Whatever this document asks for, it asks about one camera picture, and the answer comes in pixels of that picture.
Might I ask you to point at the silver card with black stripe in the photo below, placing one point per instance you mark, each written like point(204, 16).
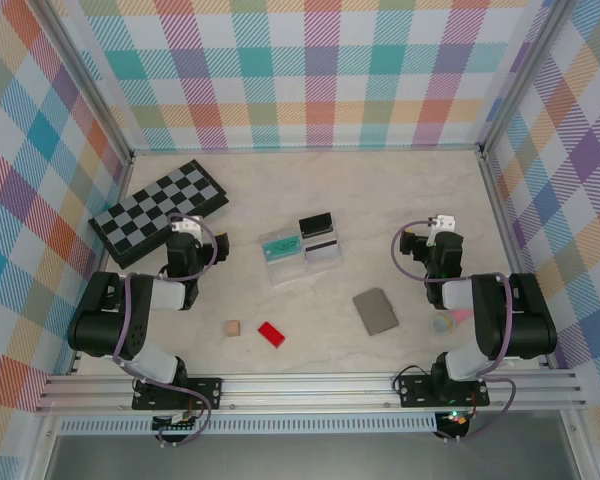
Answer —
point(322, 254)

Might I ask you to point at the black and grey chessboard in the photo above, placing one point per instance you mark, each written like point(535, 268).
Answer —
point(145, 210)

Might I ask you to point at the red plastic block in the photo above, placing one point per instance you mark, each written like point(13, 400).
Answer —
point(272, 334)

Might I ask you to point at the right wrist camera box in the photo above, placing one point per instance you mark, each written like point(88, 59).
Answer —
point(445, 222)

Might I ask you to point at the aluminium mounting rail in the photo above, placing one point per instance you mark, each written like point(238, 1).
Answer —
point(305, 387)

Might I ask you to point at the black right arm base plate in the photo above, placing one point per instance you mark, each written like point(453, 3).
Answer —
point(410, 392)

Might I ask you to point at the small wooden cube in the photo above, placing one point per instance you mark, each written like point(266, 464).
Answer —
point(233, 328)

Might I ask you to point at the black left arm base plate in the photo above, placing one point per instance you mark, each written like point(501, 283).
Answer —
point(210, 392)

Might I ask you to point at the teal VIP card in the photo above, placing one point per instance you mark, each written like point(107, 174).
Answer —
point(280, 248)

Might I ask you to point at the aluminium frame post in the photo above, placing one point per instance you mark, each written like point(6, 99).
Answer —
point(85, 75)
point(522, 75)

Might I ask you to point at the aluminium frame side rail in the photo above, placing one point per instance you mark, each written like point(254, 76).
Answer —
point(124, 175)
point(496, 200)

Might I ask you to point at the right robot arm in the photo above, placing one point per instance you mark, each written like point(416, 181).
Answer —
point(525, 320)

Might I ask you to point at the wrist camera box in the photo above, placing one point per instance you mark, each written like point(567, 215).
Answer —
point(445, 222)
point(187, 225)

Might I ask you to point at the aluminium frame crossbar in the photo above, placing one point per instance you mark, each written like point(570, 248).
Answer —
point(305, 149)

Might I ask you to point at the grey card holder wallet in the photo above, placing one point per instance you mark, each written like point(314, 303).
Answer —
point(375, 312)

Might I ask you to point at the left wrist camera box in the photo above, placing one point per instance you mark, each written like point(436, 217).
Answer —
point(187, 225)

